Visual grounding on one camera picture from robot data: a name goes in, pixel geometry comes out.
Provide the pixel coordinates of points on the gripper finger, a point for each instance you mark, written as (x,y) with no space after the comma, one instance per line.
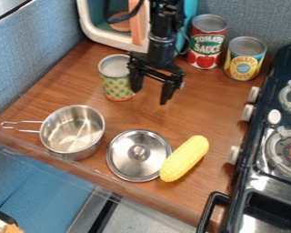
(136,81)
(167,92)

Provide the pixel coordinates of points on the silver pot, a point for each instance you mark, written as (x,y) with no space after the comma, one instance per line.
(67,131)

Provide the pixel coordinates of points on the white toy microwave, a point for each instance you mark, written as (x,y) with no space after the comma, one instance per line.
(119,21)

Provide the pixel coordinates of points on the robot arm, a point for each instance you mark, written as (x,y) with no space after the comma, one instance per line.
(165,18)

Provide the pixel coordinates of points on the green dotted can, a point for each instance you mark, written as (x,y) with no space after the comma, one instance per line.
(114,77)

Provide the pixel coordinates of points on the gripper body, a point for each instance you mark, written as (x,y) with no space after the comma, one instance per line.
(160,54)

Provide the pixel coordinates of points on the silver lid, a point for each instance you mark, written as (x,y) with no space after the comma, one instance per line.
(138,155)

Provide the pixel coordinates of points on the toy stove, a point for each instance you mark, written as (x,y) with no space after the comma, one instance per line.
(269,145)

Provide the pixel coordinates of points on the yellow toy corn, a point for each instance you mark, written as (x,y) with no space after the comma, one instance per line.
(184,158)

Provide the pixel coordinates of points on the red tomato sauce can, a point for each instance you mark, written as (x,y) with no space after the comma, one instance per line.
(206,42)

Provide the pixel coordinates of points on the yellow pineapple can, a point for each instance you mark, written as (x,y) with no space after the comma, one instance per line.
(244,58)

